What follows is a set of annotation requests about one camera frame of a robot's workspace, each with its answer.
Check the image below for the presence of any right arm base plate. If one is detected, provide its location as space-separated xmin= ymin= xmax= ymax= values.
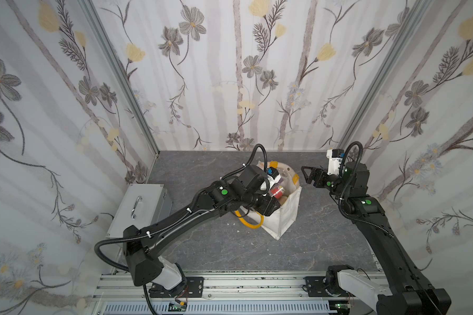
xmin=305 ymin=276 xmax=340 ymax=297

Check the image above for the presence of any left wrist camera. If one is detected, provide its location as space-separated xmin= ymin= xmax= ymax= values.
xmin=266 ymin=167 xmax=282 ymax=186

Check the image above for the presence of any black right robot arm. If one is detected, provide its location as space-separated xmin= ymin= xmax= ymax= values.
xmin=301 ymin=141 xmax=451 ymax=314

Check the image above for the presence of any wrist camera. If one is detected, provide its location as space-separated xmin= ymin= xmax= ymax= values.
xmin=266 ymin=167 xmax=282 ymax=186
xmin=327 ymin=149 xmax=344 ymax=175

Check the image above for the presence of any silver aluminium case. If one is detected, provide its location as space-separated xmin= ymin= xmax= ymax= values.
xmin=106 ymin=184 xmax=173 ymax=238

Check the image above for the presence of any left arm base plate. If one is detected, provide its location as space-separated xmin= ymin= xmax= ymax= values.
xmin=148 ymin=276 xmax=204 ymax=299

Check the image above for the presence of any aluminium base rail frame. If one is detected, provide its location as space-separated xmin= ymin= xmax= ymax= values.
xmin=87 ymin=271 xmax=373 ymax=314

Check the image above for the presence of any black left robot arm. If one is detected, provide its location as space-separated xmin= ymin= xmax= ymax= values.
xmin=94 ymin=157 xmax=281 ymax=291

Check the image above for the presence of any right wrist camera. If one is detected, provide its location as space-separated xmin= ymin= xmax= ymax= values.
xmin=327 ymin=149 xmax=344 ymax=175

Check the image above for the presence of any white canvas tote bag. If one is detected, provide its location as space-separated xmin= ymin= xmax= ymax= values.
xmin=235 ymin=161 xmax=302 ymax=240

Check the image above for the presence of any red jar in bag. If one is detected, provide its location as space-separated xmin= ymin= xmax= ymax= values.
xmin=269 ymin=185 xmax=285 ymax=200

